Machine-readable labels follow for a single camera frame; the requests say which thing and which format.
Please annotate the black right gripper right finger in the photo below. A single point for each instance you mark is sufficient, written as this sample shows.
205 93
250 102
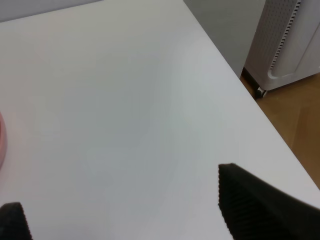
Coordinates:
255 210

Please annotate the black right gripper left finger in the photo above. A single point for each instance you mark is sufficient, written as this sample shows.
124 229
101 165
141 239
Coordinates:
13 222

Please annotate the pink plate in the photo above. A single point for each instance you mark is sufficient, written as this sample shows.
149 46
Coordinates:
3 140

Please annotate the white perforated air purifier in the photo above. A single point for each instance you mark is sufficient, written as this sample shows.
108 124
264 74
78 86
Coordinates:
286 44

